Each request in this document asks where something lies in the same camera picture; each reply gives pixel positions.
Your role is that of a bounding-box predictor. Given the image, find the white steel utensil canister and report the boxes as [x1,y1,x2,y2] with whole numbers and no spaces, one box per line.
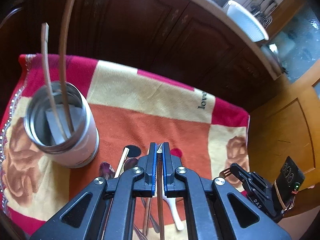
[24,81,99,168]

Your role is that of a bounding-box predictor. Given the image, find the brown wooden chopstick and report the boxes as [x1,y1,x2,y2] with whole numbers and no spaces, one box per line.
[59,0,75,134]

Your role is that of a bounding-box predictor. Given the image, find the steel spoon purple sheen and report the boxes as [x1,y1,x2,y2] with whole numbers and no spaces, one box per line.
[99,161,116,180]

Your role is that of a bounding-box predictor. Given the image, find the white plastic basin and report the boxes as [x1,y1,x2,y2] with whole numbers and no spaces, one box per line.
[226,0,269,42]

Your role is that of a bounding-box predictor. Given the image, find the person's right hand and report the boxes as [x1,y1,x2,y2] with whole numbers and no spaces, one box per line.
[295,184,317,205]

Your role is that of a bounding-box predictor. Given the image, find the wooden door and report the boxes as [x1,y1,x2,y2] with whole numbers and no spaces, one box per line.
[248,61,320,216]

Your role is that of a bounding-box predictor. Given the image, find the white ceramic spoon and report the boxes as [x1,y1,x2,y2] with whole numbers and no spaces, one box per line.
[162,194,184,231]

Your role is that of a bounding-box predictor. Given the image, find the dark wooden chopstick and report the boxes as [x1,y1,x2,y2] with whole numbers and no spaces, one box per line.
[156,143,165,240]

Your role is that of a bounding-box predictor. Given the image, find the dark wooden kitchen cabinets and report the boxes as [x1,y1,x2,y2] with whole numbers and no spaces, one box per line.
[1,0,278,112]

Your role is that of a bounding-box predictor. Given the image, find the patterned fleece blanket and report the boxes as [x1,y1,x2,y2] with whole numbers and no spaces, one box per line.
[1,54,249,235]

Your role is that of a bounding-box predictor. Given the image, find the pale bamboo chopstick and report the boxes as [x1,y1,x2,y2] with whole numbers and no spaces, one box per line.
[101,147,129,239]

